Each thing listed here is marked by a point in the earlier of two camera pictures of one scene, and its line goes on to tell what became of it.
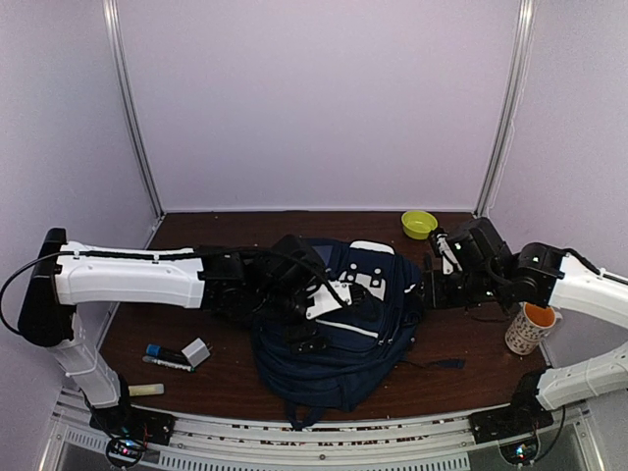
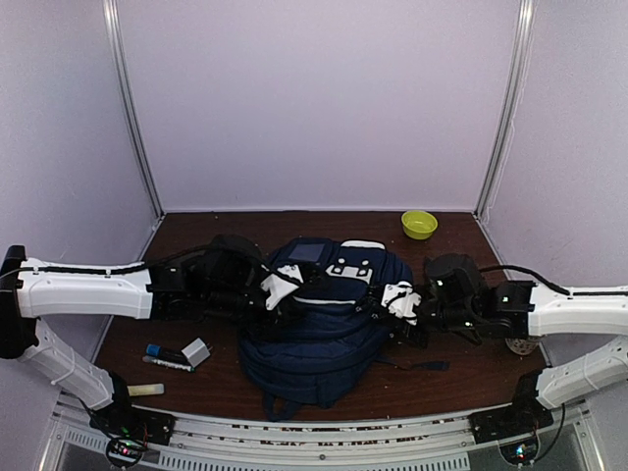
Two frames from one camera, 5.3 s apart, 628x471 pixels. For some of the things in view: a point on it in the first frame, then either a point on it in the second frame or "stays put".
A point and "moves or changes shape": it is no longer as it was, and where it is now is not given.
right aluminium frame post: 509,103 stays put
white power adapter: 196,352 stays put
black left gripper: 294,335 → 289,309
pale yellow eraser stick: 142,390 stays put
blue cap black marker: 158,351 stays put
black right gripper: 435,294 → 418,342
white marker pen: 161,362 stays put
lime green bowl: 418,224 stays put
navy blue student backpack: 337,361 moves or changes shape
